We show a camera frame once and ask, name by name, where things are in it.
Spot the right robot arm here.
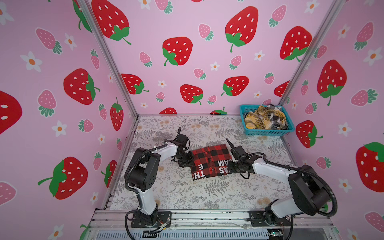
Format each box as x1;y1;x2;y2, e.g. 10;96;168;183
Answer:
228;153;338;226

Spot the red black plaid shirt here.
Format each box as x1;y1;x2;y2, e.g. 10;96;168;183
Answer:
191;145;233;181

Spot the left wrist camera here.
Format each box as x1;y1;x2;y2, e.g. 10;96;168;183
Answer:
174;127;190;151

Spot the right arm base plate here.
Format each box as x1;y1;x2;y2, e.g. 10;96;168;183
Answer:
247;210;291;227

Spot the aluminium frame rail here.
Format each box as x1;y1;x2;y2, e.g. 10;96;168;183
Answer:
88;208;335;232

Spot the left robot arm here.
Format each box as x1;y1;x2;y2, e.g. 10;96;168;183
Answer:
124;141;194;226

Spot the teal plastic basket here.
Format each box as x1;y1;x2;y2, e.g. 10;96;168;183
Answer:
239;104;295;136

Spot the yellow plaid shirt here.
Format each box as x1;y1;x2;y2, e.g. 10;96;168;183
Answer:
244;105;289;130

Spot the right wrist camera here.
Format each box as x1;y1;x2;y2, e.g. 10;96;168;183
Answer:
226;138;249;162

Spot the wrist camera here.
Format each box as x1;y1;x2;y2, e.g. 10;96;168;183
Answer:
174;127;190;151
226;138;249;162

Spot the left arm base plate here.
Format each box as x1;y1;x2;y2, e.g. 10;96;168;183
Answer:
131;211;172;229

